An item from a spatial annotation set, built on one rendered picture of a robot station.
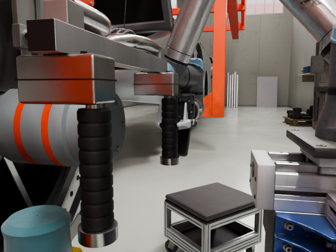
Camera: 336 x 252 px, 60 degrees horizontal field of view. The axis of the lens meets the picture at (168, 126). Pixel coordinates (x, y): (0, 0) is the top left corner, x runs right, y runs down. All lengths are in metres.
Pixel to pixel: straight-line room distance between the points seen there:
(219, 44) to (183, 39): 3.29
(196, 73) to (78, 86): 0.62
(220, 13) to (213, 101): 1.15
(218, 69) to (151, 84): 3.42
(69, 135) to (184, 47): 0.42
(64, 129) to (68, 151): 0.04
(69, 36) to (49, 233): 0.25
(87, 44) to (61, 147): 0.19
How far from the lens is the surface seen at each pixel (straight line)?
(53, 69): 0.31
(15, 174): 0.71
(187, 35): 0.77
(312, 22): 0.80
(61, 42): 0.30
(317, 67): 6.24
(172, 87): 0.61
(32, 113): 0.50
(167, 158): 0.64
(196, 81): 0.89
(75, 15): 0.33
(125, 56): 0.44
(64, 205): 0.76
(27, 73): 0.33
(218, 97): 4.02
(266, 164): 0.59
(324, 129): 0.64
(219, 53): 4.04
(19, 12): 0.56
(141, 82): 0.63
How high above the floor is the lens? 0.92
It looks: 7 degrees down
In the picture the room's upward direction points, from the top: straight up
